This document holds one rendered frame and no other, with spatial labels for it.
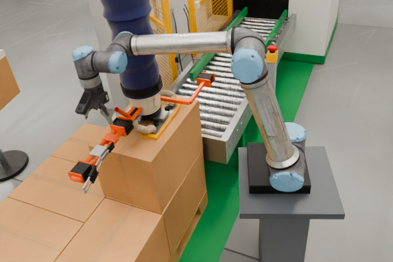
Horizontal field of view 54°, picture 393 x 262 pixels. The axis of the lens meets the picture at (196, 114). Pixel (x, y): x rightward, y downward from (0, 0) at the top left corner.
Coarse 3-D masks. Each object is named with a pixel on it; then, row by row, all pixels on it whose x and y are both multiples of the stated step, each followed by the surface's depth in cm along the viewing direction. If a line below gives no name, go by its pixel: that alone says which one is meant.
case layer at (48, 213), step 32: (96, 128) 289; (64, 160) 262; (32, 192) 239; (64, 192) 237; (96, 192) 235; (192, 192) 256; (0, 224) 220; (32, 224) 218; (64, 224) 217; (96, 224) 215; (128, 224) 213; (160, 224) 216; (0, 256) 202; (32, 256) 201; (64, 256) 199; (96, 256) 198; (128, 256) 196; (160, 256) 224
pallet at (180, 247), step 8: (200, 208) 277; (192, 216) 264; (200, 216) 280; (192, 224) 274; (184, 232) 254; (192, 232) 270; (184, 240) 263; (176, 248) 245; (184, 248) 260; (176, 256) 248
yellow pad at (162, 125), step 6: (162, 108) 228; (168, 108) 223; (174, 108) 227; (168, 114) 222; (174, 114) 223; (156, 120) 214; (162, 120) 218; (168, 120) 218; (156, 126) 214; (162, 126) 214; (156, 132) 209; (162, 132) 212; (150, 138) 208; (156, 138) 207
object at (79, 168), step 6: (78, 162) 175; (84, 162) 175; (72, 168) 172; (78, 168) 171; (84, 168) 171; (90, 168) 173; (72, 174) 170; (78, 174) 168; (84, 174) 170; (72, 180) 173; (84, 180) 171
